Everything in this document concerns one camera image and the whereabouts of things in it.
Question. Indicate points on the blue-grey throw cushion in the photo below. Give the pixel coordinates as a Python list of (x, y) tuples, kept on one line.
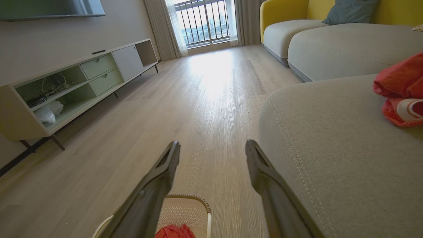
[(352, 11)]

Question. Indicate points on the red garment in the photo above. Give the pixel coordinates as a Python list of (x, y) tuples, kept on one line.
[(401, 82), (175, 232)]

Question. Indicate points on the grey and yellow sofa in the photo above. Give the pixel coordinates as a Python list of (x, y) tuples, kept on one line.
[(330, 148)]

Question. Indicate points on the grey pleated window curtain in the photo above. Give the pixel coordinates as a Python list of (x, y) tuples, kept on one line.
[(162, 29), (248, 21)]

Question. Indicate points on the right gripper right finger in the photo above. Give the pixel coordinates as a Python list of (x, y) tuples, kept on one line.
[(281, 208)]

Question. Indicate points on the black flat screen television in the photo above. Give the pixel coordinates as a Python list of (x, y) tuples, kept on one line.
[(49, 8)]

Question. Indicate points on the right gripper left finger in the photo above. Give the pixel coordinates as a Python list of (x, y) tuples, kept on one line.
[(145, 205)]

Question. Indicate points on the dark metal balcony railing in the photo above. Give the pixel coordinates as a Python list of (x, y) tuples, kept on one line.
[(203, 23)]

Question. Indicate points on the black remote control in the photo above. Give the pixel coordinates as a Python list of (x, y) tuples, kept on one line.
[(98, 52)]

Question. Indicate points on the white and green TV cabinet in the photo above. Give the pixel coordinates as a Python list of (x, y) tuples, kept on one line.
[(99, 67)]

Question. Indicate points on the white plastic bag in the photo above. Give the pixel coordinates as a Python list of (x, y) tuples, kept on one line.
[(48, 114)]

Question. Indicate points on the cream plastic laundry basket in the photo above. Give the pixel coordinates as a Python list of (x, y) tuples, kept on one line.
[(185, 211)]

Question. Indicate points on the small patterned cloth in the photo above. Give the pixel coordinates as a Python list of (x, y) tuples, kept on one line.
[(418, 28)]

